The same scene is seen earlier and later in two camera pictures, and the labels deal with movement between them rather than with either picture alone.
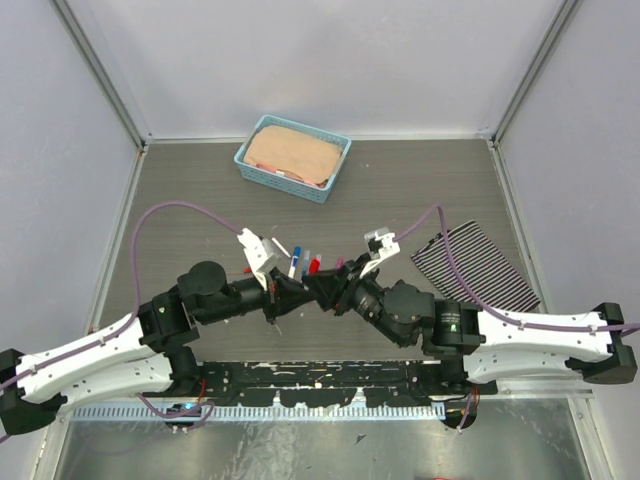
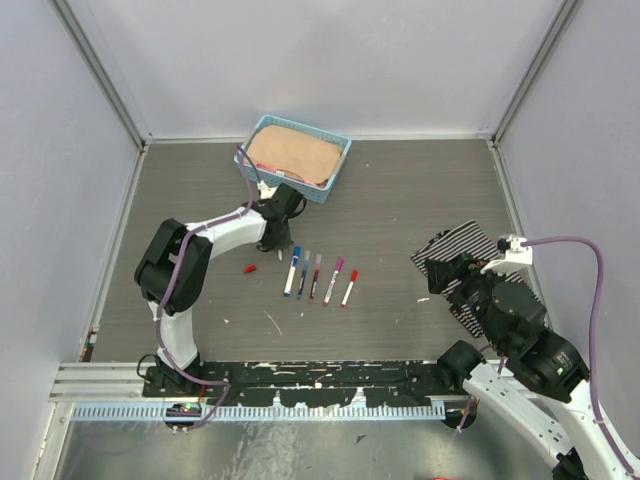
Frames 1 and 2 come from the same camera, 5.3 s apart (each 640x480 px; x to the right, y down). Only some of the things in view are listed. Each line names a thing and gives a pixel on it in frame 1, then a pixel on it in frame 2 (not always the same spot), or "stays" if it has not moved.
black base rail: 326,383 stays
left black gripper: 283,294 → 283,243
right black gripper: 335,288 → 439,272
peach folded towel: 295,154 stays
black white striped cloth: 490,275 stays
